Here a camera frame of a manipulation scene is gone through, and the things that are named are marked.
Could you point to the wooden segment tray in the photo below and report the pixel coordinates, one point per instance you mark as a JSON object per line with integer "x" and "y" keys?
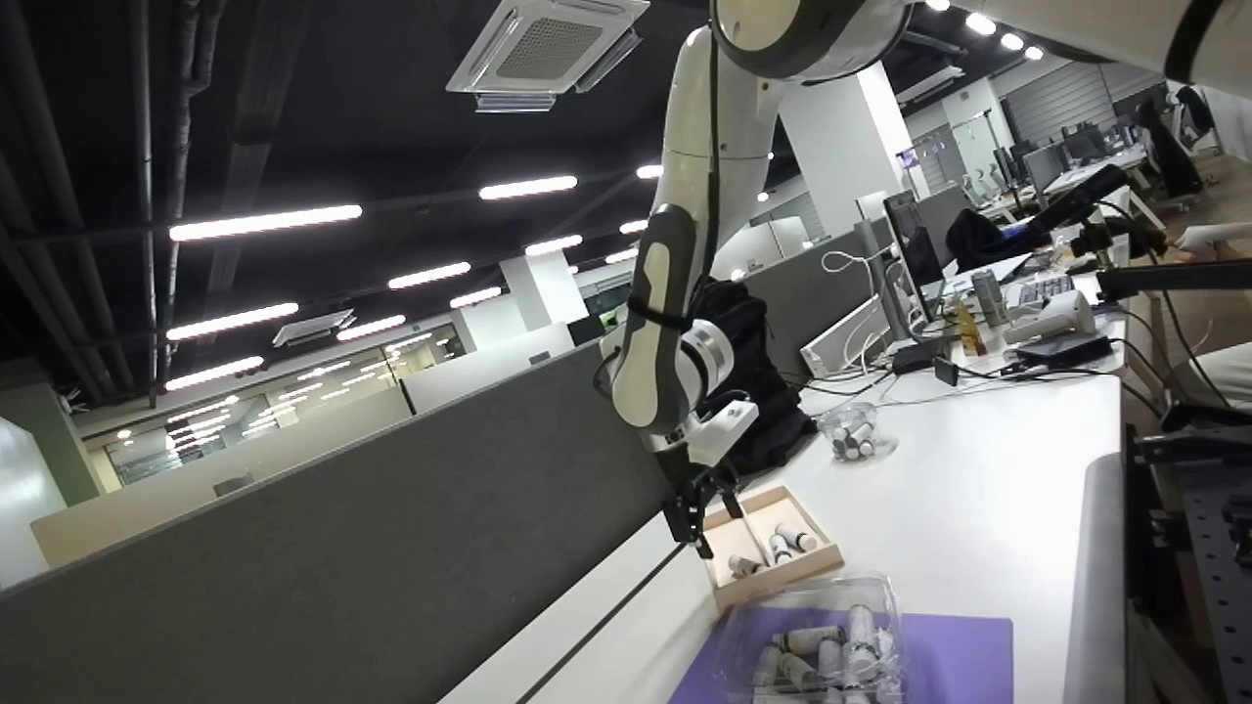
{"x": 785, "y": 585}

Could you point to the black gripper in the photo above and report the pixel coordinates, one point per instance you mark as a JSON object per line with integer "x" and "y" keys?
{"x": 690, "y": 487}

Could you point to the black metal rig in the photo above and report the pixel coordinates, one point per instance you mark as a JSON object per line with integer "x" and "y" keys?
{"x": 1197, "y": 551}

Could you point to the purple mat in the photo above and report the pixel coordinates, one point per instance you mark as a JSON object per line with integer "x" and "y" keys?
{"x": 962, "y": 659}

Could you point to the long ceiling light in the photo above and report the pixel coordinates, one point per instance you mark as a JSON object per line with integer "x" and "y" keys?
{"x": 265, "y": 222}
{"x": 231, "y": 324}
{"x": 528, "y": 188}
{"x": 429, "y": 277}

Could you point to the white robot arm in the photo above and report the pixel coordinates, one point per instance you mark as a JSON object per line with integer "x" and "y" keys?
{"x": 690, "y": 158}

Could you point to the gray desk partition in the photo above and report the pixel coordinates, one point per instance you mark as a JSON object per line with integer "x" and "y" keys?
{"x": 391, "y": 551}

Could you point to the clear plastic bowl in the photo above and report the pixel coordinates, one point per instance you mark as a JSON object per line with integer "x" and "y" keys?
{"x": 861, "y": 422}

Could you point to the ceiling air conditioner unit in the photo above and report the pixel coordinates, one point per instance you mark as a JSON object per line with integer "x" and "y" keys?
{"x": 532, "y": 53}

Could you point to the clear plastic container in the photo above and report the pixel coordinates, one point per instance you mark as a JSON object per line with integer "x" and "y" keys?
{"x": 836, "y": 602}

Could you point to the black backpack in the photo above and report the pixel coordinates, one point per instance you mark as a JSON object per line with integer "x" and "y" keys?
{"x": 785, "y": 405}

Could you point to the dark computer monitor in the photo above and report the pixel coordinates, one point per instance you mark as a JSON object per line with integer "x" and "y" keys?
{"x": 919, "y": 238}

